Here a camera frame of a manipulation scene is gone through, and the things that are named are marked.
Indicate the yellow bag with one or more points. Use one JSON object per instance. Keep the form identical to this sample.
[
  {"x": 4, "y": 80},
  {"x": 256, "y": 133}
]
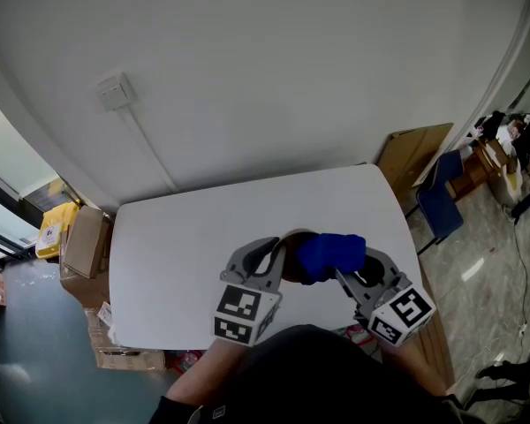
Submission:
[{"x": 55, "y": 232}]

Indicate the tall cardboard box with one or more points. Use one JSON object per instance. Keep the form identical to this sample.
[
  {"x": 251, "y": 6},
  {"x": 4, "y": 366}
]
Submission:
[{"x": 86, "y": 243}]

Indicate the dark round bowl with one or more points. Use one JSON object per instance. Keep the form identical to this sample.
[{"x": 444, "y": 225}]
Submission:
[{"x": 291, "y": 267}]

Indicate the small wooden table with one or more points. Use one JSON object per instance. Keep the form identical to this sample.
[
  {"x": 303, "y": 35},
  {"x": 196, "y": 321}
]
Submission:
[{"x": 477, "y": 170}]

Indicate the person's black shirt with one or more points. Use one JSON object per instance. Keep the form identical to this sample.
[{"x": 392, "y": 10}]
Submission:
[{"x": 313, "y": 378}]

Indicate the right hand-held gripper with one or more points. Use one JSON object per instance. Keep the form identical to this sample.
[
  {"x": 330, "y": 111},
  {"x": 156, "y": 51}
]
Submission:
[{"x": 402, "y": 316}]

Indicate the brown cardboard sheet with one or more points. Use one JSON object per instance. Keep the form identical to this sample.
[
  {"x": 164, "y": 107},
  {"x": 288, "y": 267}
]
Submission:
[{"x": 411, "y": 157}]

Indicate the blue cloth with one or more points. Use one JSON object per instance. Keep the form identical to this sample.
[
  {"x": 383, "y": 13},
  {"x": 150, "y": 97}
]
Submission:
[{"x": 331, "y": 254}]

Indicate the white bean bag seat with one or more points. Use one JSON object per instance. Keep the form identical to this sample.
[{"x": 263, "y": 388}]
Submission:
[{"x": 508, "y": 183}]

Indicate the white wall socket box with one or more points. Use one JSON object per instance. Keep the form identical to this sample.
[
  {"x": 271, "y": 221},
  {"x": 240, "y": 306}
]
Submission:
[{"x": 115, "y": 92}]

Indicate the blue chair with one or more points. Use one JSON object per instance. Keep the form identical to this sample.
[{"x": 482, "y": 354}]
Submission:
[{"x": 439, "y": 206}]

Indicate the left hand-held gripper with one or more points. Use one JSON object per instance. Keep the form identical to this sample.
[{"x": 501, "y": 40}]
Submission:
[{"x": 243, "y": 314}]

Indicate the large window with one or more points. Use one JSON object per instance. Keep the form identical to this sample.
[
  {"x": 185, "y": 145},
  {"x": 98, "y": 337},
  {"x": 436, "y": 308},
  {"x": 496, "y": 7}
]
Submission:
[{"x": 9, "y": 183}]

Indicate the person's right forearm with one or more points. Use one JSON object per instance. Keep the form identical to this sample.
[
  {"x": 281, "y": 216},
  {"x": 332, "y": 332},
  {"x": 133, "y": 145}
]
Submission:
[{"x": 413, "y": 369}]

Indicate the person's left forearm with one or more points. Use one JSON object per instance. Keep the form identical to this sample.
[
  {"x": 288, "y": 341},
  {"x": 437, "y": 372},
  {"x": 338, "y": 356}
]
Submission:
[{"x": 207, "y": 373}]

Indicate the flat cardboard boxes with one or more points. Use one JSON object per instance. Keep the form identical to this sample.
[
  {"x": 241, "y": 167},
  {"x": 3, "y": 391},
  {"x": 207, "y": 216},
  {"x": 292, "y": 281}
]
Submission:
[{"x": 115, "y": 351}]

